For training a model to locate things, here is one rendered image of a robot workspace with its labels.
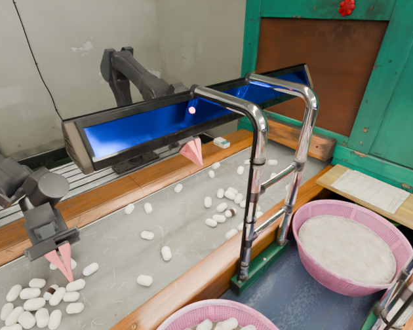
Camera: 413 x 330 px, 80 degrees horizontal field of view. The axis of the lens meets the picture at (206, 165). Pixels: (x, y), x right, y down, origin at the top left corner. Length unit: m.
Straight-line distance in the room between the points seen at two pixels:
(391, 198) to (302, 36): 0.58
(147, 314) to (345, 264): 0.45
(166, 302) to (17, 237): 0.42
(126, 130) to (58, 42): 2.18
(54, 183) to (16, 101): 1.99
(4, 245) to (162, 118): 0.52
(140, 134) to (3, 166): 0.35
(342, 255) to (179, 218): 0.42
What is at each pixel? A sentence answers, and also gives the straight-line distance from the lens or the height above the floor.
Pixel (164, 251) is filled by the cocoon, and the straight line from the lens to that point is 0.62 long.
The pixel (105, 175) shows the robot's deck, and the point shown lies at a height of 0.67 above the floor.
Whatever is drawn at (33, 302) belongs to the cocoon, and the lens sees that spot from 0.64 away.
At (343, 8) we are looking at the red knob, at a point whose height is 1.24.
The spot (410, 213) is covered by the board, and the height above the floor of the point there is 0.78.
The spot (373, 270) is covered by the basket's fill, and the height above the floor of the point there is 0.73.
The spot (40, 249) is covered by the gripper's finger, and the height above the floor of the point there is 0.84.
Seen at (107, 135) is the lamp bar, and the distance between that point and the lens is 0.39.
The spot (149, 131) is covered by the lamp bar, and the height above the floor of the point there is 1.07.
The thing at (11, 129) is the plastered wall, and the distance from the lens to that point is 2.60.
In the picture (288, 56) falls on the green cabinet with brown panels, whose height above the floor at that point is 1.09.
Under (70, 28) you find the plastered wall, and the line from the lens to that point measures 2.58.
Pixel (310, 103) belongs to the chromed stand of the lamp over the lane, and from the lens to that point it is 0.50.
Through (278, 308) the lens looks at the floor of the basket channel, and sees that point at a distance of 0.66.
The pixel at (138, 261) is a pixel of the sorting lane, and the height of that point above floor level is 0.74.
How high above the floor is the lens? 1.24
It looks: 33 degrees down
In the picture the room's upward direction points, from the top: straight up
